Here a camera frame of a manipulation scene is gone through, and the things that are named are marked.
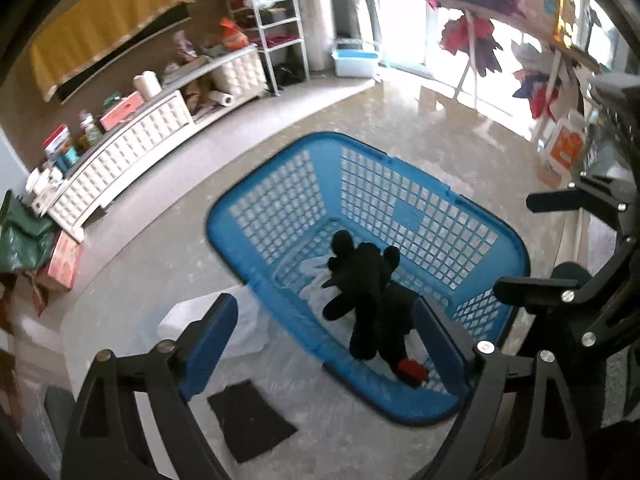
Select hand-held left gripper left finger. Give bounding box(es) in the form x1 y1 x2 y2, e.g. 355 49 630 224
60 292 240 480

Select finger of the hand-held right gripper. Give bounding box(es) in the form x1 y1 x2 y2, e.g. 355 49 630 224
526 175 636 233
494 239 633 350

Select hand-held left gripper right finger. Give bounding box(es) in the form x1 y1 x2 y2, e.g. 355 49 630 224
412 296 596 480

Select dark grey cloth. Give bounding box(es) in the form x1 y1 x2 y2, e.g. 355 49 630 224
207 380 299 463

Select black plush toy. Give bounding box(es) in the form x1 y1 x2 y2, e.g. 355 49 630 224
320 230 426 362

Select blue plastic laundry basket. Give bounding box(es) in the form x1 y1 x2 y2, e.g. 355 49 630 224
206 131 532 427

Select white cloth on floor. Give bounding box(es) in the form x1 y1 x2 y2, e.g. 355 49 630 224
157 285 273 361

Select small red black toy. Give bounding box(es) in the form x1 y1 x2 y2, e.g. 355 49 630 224
392 357 430 388

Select orange white paper bag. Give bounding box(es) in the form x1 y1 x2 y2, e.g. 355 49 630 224
537 110 588 191

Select red blue hanging clothes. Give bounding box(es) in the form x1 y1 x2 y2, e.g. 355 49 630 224
512 40 566 121

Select white drying rack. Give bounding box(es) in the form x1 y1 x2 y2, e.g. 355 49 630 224
397 0 601 141

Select colourful foil bag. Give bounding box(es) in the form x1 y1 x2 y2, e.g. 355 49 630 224
540 0 586 46

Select pink cardboard box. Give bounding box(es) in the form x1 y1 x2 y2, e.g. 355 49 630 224
37 232 86 291

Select red hanging garment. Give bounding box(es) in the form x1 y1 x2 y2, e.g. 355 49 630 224
440 15 503 78

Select white tufted TV cabinet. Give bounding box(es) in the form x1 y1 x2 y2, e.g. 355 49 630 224
30 42 268 243

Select green plastic bag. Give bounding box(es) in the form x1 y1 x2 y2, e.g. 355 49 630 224
0 190 56 276

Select white boxes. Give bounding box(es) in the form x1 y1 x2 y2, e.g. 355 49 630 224
25 167 63 211

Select clear jar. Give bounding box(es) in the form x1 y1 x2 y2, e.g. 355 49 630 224
77 112 103 148

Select blue white plastic tray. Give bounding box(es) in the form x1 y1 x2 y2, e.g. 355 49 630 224
331 37 381 78

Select pink flat box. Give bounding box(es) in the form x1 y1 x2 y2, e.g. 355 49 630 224
99 91 146 132

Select red white box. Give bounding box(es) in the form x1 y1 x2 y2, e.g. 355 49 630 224
42 125 73 158

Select large paper towel roll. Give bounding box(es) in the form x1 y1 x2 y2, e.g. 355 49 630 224
132 71 163 101

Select orange snack bag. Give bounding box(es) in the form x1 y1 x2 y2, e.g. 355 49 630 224
219 17 250 51

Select grey curtain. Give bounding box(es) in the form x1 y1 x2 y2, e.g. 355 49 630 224
285 0 381 73

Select white metal shelf rack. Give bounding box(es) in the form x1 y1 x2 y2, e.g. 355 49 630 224
227 0 311 96

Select yellow fringed cloth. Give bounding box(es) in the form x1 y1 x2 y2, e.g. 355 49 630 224
27 0 196 103

